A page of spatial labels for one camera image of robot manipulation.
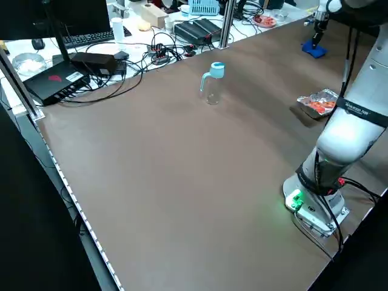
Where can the clear seasoning bottle blue cap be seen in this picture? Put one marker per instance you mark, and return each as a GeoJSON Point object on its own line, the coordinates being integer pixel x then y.
{"type": "Point", "coordinates": [213, 91]}

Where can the wooden box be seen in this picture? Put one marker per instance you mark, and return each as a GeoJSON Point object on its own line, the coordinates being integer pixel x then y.
{"type": "Point", "coordinates": [153, 15]}

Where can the black keyboard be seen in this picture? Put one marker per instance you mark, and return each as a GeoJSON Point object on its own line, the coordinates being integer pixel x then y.
{"type": "Point", "coordinates": [91, 38]}

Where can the white cylindrical cup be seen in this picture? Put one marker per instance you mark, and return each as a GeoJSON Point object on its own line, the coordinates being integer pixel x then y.
{"type": "Point", "coordinates": [117, 30]}

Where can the black box red logo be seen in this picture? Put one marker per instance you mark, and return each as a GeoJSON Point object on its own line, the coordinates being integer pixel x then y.
{"type": "Point", "coordinates": [51, 83]}

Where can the black mouse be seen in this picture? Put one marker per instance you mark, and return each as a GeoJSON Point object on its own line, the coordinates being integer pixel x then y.
{"type": "Point", "coordinates": [38, 44]}

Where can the light blue plastic basket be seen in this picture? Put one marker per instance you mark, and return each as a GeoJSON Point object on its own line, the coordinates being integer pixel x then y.
{"type": "Point", "coordinates": [203, 7]}

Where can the red plate of food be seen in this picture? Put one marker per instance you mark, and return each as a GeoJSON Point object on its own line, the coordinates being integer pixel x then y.
{"type": "Point", "coordinates": [266, 22]}

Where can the clear glass dish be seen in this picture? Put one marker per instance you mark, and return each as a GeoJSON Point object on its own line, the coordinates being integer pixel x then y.
{"type": "Point", "coordinates": [28, 64]}

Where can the silver aluminium post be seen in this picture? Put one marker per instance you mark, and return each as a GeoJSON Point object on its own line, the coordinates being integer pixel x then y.
{"type": "Point", "coordinates": [227, 24]}

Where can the white paper cup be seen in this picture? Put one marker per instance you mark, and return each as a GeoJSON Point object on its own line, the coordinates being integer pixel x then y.
{"type": "Point", "coordinates": [169, 23]}

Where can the power strip red switches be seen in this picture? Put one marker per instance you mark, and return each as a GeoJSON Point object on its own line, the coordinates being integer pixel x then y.
{"type": "Point", "coordinates": [157, 56]}

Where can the black monitor stand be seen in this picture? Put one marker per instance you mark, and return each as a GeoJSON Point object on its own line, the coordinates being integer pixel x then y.
{"type": "Point", "coordinates": [60, 39]}

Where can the black power brick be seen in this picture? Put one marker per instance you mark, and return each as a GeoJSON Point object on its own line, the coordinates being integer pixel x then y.
{"type": "Point", "coordinates": [94, 62]}

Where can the small glass bowl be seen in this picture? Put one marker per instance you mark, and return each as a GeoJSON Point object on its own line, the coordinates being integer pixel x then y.
{"type": "Point", "coordinates": [281, 15]}

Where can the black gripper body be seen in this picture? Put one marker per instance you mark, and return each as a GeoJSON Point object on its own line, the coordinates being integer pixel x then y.
{"type": "Point", "coordinates": [322, 25]}

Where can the orange sausage skewer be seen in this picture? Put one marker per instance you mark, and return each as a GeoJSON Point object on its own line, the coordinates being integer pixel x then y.
{"type": "Point", "coordinates": [318, 106]}

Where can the aluminium frame bar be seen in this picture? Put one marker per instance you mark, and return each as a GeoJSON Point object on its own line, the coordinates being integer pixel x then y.
{"type": "Point", "coordinates": [18, 85]}

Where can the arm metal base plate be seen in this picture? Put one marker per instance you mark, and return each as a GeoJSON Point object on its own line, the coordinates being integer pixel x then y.
{"type": "Point", "coordinates": [312, 222]}

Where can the bread bun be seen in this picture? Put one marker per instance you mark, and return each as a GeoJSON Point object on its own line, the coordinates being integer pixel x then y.
{"type": "Point", "coordinates": [144, 26]}

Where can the black monitor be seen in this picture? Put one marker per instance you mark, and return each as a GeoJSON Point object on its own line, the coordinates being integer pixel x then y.
{"type": "Point", "coordinates": [75, 15]}

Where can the black power supply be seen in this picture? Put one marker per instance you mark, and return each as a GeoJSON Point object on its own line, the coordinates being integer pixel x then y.
{"type": "Point", "coordinates": [188, 31]}
{"type": "Point", "coordinates": [207, 27]}

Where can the blue dishcloth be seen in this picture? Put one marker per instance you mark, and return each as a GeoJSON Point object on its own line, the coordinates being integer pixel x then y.
{"type": "Point", "coordinates": [316, 53]}

